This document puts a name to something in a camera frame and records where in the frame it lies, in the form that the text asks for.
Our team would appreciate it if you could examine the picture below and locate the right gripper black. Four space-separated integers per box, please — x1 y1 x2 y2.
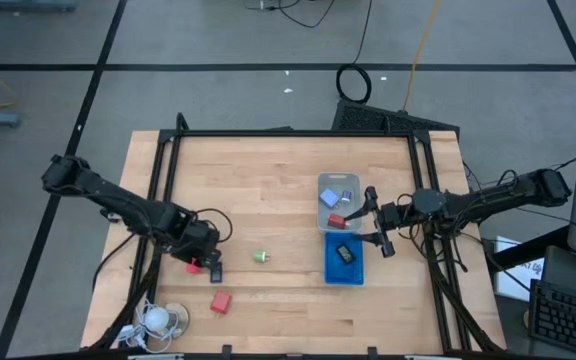
343 185 414 260

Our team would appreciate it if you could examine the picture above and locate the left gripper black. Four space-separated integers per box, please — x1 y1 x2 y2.
172 219 224 268

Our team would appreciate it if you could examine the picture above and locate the large red charger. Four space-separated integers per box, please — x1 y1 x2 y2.
209 290 233 316

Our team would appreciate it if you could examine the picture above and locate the lavender charger cube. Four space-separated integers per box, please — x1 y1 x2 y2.
318 187 342 209

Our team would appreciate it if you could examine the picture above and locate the grey plastic bin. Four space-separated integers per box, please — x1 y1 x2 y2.
316 171 364 235

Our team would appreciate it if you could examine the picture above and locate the small black device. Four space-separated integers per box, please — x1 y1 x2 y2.
336 243 357 265

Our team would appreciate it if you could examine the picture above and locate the blue plastic basket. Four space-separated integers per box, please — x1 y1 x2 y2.
323 231 367 287

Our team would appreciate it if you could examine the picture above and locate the white bulb lamp wooden base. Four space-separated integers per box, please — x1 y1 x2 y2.
146 301 189 341

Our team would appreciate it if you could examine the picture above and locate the black perforated computer case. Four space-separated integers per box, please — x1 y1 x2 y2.
331 98 462 139

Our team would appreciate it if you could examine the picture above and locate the white paper sheet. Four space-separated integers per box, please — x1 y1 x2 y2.
493 234 546 303

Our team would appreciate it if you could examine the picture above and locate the black desk bar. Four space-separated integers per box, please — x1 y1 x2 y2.
487 224 574 274

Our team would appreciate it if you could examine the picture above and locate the black keyboard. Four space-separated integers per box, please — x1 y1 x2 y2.
526 278 576 359

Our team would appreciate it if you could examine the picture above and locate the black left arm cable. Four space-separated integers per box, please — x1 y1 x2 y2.
195 208 234 245

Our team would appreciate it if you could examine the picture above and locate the black aluminium table frame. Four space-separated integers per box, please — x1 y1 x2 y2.
85 127 507 360

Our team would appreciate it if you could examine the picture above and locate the long black cable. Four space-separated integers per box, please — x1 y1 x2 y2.
335 0 374 105

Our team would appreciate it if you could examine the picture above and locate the yellow hanging cable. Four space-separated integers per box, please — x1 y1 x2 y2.
400 0 442 113

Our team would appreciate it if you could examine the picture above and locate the black floor cable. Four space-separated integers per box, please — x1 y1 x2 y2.
245 0 338 30

